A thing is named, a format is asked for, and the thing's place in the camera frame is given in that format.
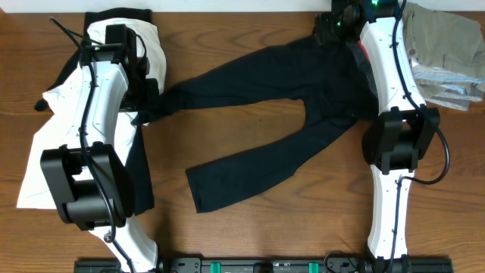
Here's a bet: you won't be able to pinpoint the black leggings grey red waistband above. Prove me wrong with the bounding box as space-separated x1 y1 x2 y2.
135 36 378 213

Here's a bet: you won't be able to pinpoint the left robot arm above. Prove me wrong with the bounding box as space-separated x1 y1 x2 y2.
40 24 160 272

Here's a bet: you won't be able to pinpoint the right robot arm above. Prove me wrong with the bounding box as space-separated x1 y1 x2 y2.
314 1 440 270

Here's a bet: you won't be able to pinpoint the grey folded garment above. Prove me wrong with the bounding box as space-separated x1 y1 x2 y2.
416 83 484 111

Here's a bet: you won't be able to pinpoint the white t-shirt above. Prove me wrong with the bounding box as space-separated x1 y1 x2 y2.
16 17 167 212

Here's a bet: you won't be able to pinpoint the black garment under pile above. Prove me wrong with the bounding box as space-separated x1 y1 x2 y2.
48 8 155 215

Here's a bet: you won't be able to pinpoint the khaki folded shorts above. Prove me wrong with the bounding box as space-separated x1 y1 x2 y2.
402 2 484 77

